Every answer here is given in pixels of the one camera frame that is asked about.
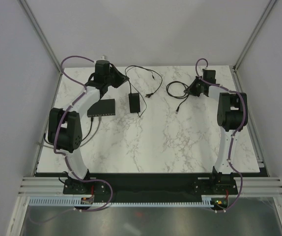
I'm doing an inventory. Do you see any white slotted cable duct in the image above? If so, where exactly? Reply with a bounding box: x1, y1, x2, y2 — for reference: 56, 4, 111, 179
28, 196, 228, 207

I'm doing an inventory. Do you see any aluminium frame post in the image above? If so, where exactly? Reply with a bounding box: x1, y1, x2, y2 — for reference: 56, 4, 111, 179
232, 0, 278, 71
17, 0, 62, 74

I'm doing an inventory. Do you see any black power adapter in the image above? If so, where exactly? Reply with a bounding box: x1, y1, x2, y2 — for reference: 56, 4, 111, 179
128, 92, 141, 113

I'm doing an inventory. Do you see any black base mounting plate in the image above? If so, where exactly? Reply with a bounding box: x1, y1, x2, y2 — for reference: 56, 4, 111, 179
71, 173, 238, 203

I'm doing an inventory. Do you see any right aluminium frame post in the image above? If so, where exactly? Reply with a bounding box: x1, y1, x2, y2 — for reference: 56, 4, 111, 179
232, 0, 278, 71

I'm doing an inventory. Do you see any black power cable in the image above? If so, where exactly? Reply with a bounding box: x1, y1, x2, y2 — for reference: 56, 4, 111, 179
125, 65, 163, 118

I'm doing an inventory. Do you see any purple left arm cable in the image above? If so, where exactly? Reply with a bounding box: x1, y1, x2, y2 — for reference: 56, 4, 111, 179
52, 56, 114, 212

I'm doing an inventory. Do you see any grey ethernet cable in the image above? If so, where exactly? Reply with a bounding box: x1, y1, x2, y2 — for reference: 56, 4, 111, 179
39, 117, 102, 149

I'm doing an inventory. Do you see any left aluminium frame post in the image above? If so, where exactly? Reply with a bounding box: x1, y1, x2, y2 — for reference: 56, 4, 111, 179
17, 0, 62, 74

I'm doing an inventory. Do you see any black network switch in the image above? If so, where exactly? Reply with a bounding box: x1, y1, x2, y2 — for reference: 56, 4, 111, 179
87, 99, 116, 118

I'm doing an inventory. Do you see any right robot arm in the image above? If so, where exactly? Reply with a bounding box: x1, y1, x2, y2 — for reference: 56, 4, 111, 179
185, 69, 248, 194

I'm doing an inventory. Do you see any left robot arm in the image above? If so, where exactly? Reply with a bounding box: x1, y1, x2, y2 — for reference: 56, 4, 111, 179
48, 59, 129, 194

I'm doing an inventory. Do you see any black ethernet cable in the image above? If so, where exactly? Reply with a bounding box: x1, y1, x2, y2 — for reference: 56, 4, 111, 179
167, 81, 191, 114
44, 117, 94, 146

